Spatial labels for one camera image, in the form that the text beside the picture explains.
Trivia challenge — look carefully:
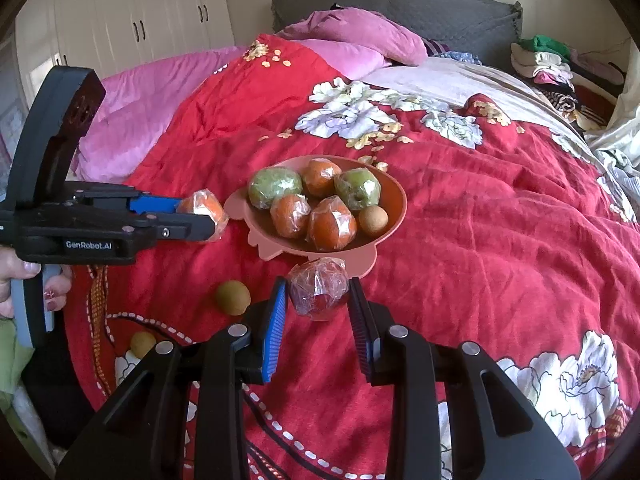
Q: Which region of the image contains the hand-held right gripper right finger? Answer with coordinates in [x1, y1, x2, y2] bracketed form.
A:
[347, 276, 583, 480]

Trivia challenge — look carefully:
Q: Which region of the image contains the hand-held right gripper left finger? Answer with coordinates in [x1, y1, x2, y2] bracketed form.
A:
[54, 277, 290, 480]

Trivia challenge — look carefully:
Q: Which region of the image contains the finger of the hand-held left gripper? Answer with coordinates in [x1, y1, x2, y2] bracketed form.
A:
[145, 212, 219, 244]
[75, 185, 184, 216]

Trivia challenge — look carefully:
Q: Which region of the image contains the plastic-wrapped orange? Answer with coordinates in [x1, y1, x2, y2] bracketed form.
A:
[270, 193, 312, 239]
[301, 158, 343, 198]
[176, 189, 230, 243]
[307, 196, 358, 253]

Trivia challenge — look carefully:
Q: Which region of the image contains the plastic-wrapped red apple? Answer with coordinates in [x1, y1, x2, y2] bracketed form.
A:
[287, 257, 350, 322]

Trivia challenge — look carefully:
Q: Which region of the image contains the pink silicone plate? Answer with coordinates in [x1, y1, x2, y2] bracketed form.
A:
[223, 155, 408, 278]

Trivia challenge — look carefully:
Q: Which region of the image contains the plastic-wrapped green apple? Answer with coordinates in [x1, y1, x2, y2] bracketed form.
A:
[248, 167, 304, 210]
[334, 169, 382, 212]

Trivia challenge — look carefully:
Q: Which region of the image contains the small round brown fruit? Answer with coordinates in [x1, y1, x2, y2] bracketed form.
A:
[215, 280, 252, 316]
[130, 331, 157, 360]
[358, 206, 389, 237]

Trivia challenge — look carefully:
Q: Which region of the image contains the person's left hand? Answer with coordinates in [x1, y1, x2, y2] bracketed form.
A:
[0, 247, 74, 318]

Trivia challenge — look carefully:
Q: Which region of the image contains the pink quilt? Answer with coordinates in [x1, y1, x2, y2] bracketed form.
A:
[75, 45, 251, 183]

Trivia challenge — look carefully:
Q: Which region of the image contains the green cloth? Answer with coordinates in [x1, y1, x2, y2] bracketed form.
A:
[0, 317, 36, 411]

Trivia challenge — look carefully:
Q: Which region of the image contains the red floral blanket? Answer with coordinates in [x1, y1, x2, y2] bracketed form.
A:
[65, 34, 640, 480]

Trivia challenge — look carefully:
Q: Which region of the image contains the white fuzzy cloth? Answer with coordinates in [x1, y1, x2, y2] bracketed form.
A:
[10, 385, 58, 476]

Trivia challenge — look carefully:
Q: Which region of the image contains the white wardrobe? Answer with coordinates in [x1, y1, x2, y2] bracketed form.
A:
[15, 0, 236, 81]

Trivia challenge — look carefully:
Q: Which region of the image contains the pink pillow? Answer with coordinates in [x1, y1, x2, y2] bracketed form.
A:
[300, 39, 393, 82]
[277, 8, 428, 66]

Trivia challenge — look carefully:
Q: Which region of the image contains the beige bed sheet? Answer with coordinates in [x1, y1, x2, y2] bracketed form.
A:
[360, 56, 591, 161]

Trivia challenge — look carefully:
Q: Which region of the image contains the purple striped cloth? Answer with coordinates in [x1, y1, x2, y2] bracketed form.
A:
[422, 37, 483, 66]

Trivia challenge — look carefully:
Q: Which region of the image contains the cream satin cloth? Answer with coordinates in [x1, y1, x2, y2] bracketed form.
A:
[582, 80, 640, 221]

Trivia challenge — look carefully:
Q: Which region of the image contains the grey padded headboard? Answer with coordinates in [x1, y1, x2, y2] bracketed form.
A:
[271, 0, 523, 68]

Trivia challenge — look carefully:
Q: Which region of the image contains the pile of folded clothes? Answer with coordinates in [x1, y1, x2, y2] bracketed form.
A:
[510, 35, 626, 126]

